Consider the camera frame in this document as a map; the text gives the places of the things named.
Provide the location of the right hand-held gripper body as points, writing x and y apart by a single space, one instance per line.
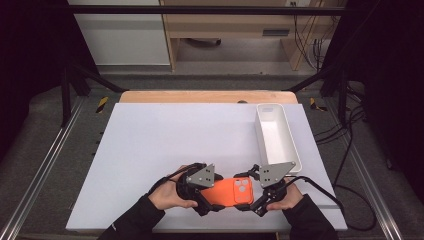
271 175

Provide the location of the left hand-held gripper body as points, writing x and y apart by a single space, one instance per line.
201 176

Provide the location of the orange phone case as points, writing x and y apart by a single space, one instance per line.
223 193

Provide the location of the white plastic bin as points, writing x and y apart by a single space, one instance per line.
276 140

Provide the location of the person's right hand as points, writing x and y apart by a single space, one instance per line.
291 196

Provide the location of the person's left hand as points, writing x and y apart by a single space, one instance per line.
166 195

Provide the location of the dark rolled object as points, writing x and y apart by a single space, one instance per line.
203 42

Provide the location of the wooden desk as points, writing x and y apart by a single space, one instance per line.
233 23

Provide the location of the black curtain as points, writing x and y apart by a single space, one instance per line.
30 66
393 83

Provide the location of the white cabinet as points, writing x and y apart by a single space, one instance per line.
123 40

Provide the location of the aluminium floor rail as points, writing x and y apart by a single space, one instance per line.
40 173
370 180

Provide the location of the black upright frame post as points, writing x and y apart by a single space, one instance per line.
342 100

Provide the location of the black diagonal frame strut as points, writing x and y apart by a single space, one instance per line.
100 79
313 78

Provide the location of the black horizontal frame bar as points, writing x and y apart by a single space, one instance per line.
200 10

